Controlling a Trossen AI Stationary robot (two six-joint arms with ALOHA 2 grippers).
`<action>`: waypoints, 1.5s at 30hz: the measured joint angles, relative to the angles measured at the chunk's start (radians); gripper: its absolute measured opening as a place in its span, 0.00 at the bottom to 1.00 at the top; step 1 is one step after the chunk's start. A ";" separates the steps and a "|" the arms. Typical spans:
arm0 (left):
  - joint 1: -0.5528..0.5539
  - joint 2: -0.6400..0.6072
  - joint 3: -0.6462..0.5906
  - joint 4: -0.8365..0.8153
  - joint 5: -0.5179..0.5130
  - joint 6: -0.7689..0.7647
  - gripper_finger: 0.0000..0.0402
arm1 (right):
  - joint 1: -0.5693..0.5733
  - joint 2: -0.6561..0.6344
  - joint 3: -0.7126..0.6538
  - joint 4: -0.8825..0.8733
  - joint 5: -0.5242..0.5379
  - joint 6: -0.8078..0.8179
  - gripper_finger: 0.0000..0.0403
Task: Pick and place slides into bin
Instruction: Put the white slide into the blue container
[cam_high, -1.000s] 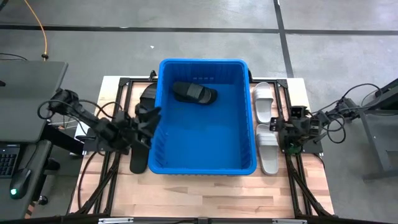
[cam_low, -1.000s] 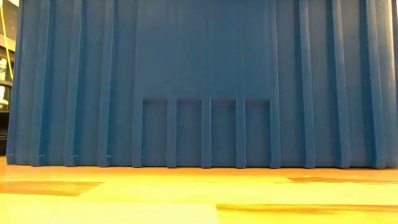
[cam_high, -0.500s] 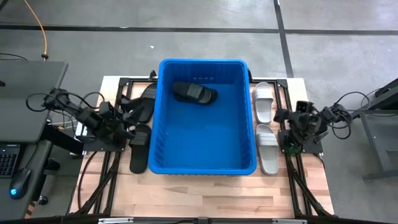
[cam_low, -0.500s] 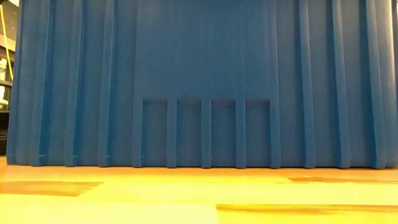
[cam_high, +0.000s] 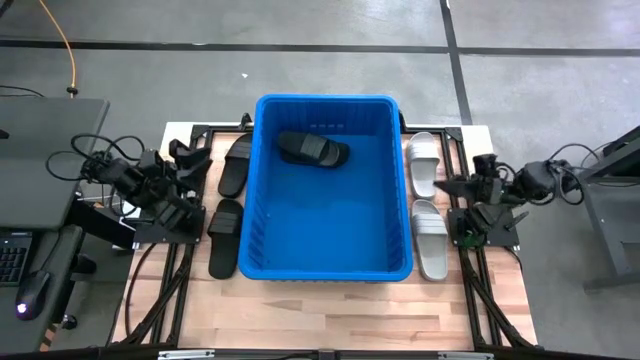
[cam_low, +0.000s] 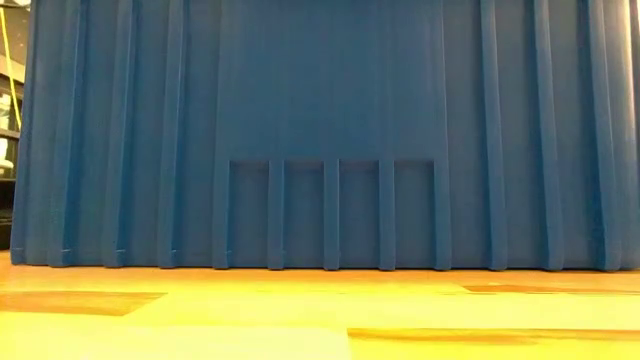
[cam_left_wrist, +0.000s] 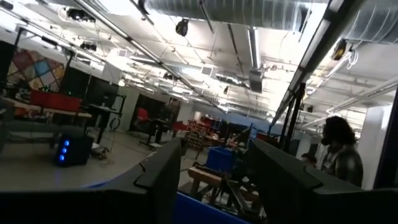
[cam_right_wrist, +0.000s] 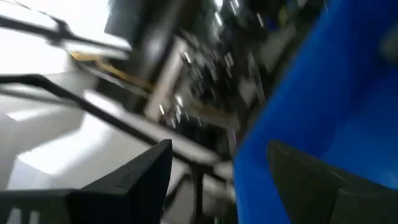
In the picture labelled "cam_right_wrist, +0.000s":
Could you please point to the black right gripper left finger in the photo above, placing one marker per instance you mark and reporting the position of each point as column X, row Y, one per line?
column 124, row 199

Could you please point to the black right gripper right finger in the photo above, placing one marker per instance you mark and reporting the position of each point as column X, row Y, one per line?
column 326, row 199

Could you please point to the blue plastic bin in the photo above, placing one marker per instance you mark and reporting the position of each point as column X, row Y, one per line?
column 326, row 93

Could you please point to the black aluminium frame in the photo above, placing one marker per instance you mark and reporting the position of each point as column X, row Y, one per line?
column 93, row 109

